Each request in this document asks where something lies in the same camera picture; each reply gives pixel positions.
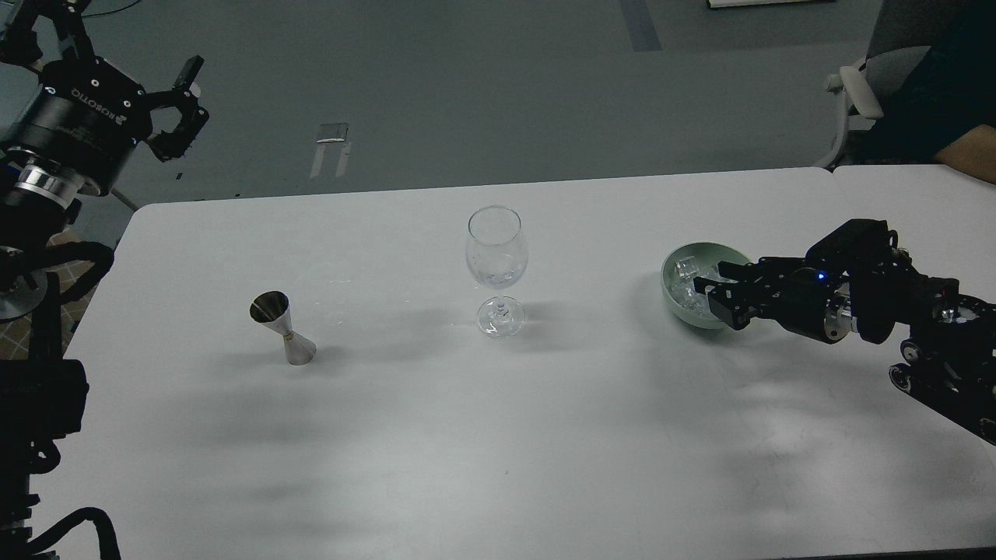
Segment clear ice cubes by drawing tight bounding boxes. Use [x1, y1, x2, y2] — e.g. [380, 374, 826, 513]
[670, 256, 720, 317]

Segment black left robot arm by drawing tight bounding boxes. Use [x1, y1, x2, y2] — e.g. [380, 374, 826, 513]
[1, 1, 209, 559]

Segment clear wine glass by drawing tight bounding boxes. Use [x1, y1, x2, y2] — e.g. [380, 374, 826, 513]
[464, 205, 528, 339]

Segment person in dark clothes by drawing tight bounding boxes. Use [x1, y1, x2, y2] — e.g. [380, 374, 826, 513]
[860, 1, 995, 184]

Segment checkered beige cushion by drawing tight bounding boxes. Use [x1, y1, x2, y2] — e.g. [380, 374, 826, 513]
[1, 228, 93, 359]

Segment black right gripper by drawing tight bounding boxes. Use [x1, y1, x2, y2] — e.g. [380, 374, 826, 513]
[693, 257, 856, 343]

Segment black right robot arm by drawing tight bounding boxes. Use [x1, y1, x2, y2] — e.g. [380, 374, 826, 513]
[693, 219, 995, 443]

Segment green bowl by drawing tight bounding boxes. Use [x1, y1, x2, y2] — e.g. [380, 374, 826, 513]
[661, 242, 751, 330]

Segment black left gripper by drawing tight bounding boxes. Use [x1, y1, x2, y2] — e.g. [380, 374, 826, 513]
[0, 0, 210, 197]

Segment steel cocktail jigger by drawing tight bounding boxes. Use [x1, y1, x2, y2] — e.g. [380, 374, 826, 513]
[249, 291, 317, 366]

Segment white office chair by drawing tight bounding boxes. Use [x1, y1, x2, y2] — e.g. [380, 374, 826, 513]
[815, 1, 950, 170]

